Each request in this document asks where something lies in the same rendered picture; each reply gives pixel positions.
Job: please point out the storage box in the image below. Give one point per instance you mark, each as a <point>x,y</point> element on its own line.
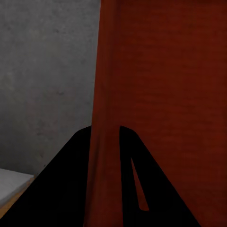
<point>161,70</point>

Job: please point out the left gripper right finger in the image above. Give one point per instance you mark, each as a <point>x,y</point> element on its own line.
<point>166,207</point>

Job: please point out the door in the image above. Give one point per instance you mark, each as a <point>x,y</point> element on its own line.
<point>5,207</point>

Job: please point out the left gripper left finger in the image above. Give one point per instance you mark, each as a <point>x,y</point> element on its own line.
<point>57,197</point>

